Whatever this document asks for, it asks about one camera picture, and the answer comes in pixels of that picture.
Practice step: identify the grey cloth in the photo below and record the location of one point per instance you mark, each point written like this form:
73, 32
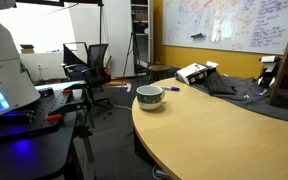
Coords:
250, 90

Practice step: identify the round wooden stool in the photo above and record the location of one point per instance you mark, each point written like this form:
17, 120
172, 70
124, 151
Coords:
159, 68

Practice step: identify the brown cardboard box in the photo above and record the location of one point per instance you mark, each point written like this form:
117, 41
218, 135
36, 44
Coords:
27, 49

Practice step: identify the black robot cart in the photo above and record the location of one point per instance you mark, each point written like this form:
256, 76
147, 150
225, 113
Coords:
34, 156

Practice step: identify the black whiteboard eraser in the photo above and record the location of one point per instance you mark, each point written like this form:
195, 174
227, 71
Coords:
198, 35

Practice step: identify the large wall whiteboard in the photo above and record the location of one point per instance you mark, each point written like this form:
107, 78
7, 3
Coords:
237, 23

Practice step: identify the white and blue pen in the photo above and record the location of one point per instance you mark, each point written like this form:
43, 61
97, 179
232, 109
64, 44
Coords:
170, 88

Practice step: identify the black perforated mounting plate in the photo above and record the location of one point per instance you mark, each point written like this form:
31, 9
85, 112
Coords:
47, 106

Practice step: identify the black light stand pole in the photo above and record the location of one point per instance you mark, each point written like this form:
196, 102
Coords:
100, 23

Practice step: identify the white and black device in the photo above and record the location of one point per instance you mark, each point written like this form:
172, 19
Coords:
269, 60

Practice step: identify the small black box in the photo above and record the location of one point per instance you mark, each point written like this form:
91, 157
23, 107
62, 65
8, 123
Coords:
45, 92

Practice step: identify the dark wooden shelf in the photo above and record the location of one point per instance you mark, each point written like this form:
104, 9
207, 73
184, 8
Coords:
285, 66

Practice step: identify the black computer keyboard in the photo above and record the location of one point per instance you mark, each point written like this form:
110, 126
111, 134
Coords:
219, 84

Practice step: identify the black mesh office chair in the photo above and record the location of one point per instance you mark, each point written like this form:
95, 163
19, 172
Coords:
97, 75

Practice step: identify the white cardboard box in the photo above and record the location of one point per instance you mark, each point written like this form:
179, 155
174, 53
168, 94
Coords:
191, 72

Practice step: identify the white and green mug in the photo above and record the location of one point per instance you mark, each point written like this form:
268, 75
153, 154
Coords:
149, 98

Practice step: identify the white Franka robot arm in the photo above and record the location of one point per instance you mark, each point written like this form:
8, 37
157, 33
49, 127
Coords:
4, 66

